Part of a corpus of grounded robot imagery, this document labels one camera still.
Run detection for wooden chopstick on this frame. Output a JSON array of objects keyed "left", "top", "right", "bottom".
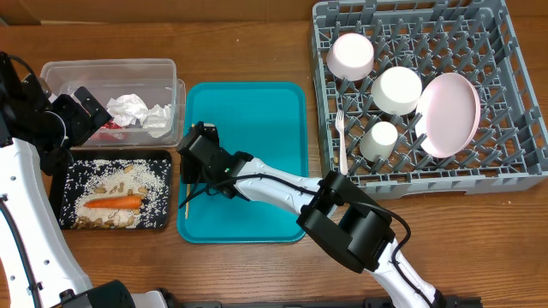
[{"left": 184, "top": 123, "right": 196, "bottom": 221}]

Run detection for red snack wrapper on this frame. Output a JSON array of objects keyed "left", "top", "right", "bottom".
[{"left": 93, "top": 121, "right": 126, "bottom": 141}]

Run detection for white napkin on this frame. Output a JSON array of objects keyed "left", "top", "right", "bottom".
[
  {"left": 106, "top": 94, "right": 149, "bottom": 127},
  {"left": 142, "top": 104, "right": 172, "bottom": 138}
]

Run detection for orange carrot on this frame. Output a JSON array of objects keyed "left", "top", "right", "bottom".
[{"left": 84, "top": 195, "right": 141, "bottom": 210}]

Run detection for white plastic fork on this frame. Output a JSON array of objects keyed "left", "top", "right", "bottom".
[{"left": 335, "top": 110, "right": 348, "bottom": 175}]

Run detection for frosted white cup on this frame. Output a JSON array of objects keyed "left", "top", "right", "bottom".
[{"left": 360, "top": 121, "right": 398, "bottom": 162}]

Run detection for bowl with rice and nuts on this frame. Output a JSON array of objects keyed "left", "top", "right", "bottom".
[{"left": 326, "top": 33, "right": 374, "bottom": 81}]

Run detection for white bowl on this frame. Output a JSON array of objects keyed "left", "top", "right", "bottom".
[{"left": 371, "top": 66, "right": 422, "bottom": 116}]

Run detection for large white plate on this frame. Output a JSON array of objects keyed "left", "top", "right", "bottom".
[{"left": 414, "top": 73, "right": 480, "bottom": 158}]

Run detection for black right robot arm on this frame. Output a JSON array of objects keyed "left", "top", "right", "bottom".
[{"left": 176, "top": 121, "right": 447, "bottom": 308}]

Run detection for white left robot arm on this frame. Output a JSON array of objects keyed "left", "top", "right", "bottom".
[{"left": 1, "top": 53, "right": 134, "bottom": 307}]

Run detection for grey dishwasher rack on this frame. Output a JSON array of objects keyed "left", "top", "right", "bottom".
[{"left": 311, "top": 0, "right": 547, "bottom": 199}]

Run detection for spilled rice and nuts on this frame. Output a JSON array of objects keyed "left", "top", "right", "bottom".
[{"left": 59, "top": 158, "right": 170, "bottom": 229}]

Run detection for clear plastic bin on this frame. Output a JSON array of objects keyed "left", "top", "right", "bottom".
[{"left": 40, "top": 58, "right": 186, "bottom": 149}]

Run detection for black tray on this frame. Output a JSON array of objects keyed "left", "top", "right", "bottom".
[{"left": 47, "top": 149, "right": 173, "bottom": 231}]

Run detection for teal plastic tray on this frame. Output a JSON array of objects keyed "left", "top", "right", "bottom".
[{"left": 176, "top": 82, "right": 309, "bottom": 244}]

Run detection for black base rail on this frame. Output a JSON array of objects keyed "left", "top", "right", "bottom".
[{"left": 158, "top": 294, "right": 485, "bottom": 308}]

